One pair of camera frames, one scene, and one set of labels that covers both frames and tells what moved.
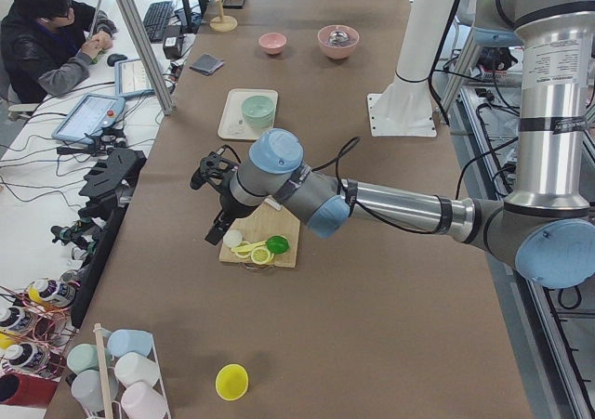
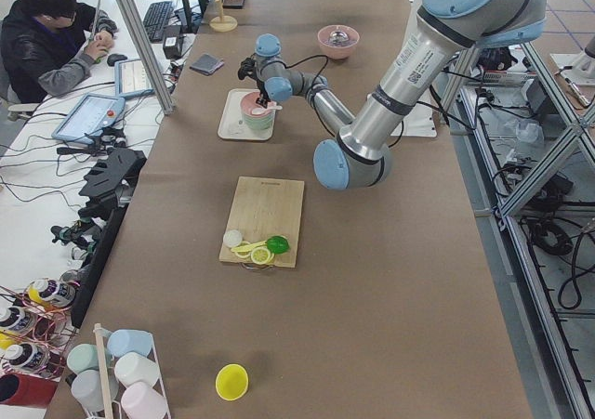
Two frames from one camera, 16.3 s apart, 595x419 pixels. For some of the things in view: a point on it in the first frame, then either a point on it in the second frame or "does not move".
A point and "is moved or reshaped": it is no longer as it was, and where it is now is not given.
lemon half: (260, 255) does not move
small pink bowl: (272, 42) is moved or reshaped
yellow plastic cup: (231, 382) does not move
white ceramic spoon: (272, 203) → (258, 111)
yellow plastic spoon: (246, 248) does not move
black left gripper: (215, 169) → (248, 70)
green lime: (277, 244) does not move
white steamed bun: (231, 238) does not move
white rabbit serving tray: (232, 125) does not move
